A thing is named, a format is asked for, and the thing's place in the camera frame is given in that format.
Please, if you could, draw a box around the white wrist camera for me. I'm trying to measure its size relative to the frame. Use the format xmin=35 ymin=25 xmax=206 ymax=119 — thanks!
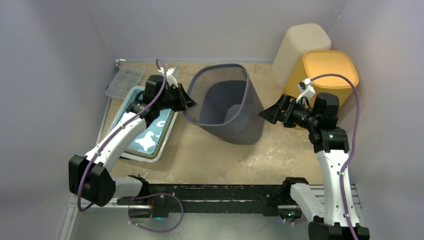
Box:
xmin=296 ymin=78 xmax=316 ymax=104
xmin=157 ymin=67 xmax=179 ymax=88

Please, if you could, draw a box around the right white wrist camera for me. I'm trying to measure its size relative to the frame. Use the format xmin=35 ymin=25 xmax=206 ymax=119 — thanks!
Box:
xmin=296 ymin=78 xmax=316 ymax=104

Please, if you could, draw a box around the clear compartment organizer box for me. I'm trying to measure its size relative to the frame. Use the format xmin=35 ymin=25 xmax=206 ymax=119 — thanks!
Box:
xmin=105 ymin=65 xmax=145 ymax=100

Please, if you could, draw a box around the white plastic tray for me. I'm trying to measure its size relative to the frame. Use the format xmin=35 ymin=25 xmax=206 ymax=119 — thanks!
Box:
xmin=107 ymin=86 xmax=180 ymax=164

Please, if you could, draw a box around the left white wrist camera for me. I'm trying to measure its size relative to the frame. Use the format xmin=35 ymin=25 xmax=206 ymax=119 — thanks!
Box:
xmin=157 ymin=67 xmax=179 ymax=88

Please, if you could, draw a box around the beige plastic bin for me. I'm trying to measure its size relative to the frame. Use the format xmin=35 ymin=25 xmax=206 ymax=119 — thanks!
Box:
xmin=271 ymin=23 xmax=332 ymax=87

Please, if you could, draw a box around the yellow mesh basket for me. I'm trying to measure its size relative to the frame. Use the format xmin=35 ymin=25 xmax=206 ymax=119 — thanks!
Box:
xmin=282 ymin=50 xmax=360 ymax=106

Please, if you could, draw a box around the grey mesh basket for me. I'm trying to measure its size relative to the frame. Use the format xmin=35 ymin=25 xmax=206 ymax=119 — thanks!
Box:
xmin=183 ymin=63 xmax=264 ymax=145

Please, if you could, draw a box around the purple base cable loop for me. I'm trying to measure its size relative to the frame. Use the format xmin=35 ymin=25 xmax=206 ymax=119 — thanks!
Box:
xmin=127 ymin=193 xmax=185 ymax=233

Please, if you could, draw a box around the aluminium frame rail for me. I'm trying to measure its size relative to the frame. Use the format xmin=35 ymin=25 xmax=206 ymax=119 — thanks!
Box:
xmin=67 ymin=183 xmax=363 ymax=213

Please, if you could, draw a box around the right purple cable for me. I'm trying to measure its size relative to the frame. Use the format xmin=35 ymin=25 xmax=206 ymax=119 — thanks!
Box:
xmin=309 ymin=73 xmax=361 ymax=240

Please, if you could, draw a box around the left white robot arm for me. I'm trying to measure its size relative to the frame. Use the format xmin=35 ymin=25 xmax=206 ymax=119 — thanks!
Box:
xmin=68 ymin=75 xmax=197 ymax=212

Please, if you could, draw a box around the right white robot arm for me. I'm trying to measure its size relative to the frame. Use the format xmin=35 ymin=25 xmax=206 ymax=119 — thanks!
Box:
xmin=258 ymin=93 xmax=370 ymax=240

